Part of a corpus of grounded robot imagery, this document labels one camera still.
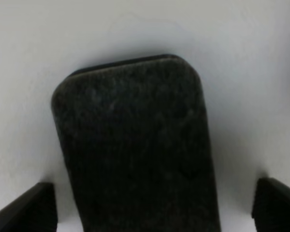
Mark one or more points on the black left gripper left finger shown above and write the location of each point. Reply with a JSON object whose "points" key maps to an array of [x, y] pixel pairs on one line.
{"points": [[33, 211]]}

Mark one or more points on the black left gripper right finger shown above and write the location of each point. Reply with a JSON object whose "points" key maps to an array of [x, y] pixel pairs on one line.
{"points": [[271, 206]]}

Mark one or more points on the grey felt whiteboard eraser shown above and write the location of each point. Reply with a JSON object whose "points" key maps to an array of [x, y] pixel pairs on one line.
{"points": [[136, 146]]}

